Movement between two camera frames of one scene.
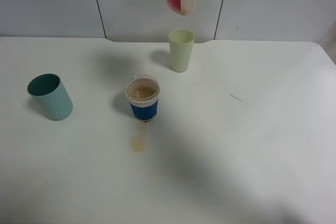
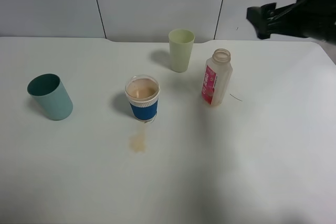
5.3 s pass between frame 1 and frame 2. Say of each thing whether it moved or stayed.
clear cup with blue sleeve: stayed
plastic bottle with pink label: moved
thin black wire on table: stayed
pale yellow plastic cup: stayed
